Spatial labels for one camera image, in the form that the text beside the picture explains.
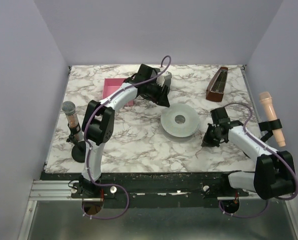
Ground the white perforated cable spool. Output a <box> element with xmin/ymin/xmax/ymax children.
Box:
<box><xmin>160</xmin><ymin>103</ymin><xmax>200</xmax><ymax>138</ymax></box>

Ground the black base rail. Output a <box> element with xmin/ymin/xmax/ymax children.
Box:
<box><xmin>40</xmin><ymin>172</ymin><xmax>249</xmax><ymax>209</ymax></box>

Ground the pink plastic box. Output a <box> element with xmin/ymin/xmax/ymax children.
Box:
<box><xmin>100</xmin><ymin>78</ymin><xmax>138</xmax><ymax>111</ymax></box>

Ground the glitter toy microphone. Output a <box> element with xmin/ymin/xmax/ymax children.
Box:
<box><xmin>61</xmin><ymin>101</ymin><xmax>83</xmax><ymax>145</ymax></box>

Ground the beige toy microphone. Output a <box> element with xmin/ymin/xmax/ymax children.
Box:
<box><xmin>259</xmin><ymin>91</ymin><xmax>286</xmax><ymax>147</ymax></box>

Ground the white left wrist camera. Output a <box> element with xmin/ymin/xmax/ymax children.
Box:
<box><xmin>154</xmin><ymin>70</ymin><xmax>172</xmax><ymax>88</ymax></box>

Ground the brown wooden metronome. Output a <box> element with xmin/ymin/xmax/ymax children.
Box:
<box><xmin>206</xmin><ymin>66</ymin><xmax>229</xmax><ymax>102</ymax></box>

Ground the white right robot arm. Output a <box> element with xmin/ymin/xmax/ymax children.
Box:
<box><xmin>201</xmin><ymin>107</ymin><xmax>298</xmax><ymax>200</ymax></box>

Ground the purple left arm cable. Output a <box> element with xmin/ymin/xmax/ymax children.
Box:
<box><xmin>82</xmin><ymin>55</ymin><xmax>172</xmax><ymax>220</ymax></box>

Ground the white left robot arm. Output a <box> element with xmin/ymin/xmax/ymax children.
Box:
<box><xmin>81</xmin><ymin>64</ymin><xmax>170</xmax><ymax>185</ymax></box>

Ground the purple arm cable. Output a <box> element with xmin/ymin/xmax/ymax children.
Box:
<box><xmin>218</xmin><ymin>102</ymin><xmax>298</xmax><ymax>218</ymax></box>
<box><xmin>82</xmin><ymin>55</ymin><xmax>172</xmax><ymax>220</ymax></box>

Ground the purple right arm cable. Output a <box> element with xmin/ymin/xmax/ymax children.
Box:
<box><xmin>218</xmin><ymin>102</ymin><xmax>298</xmax><ymax>218</ymax></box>

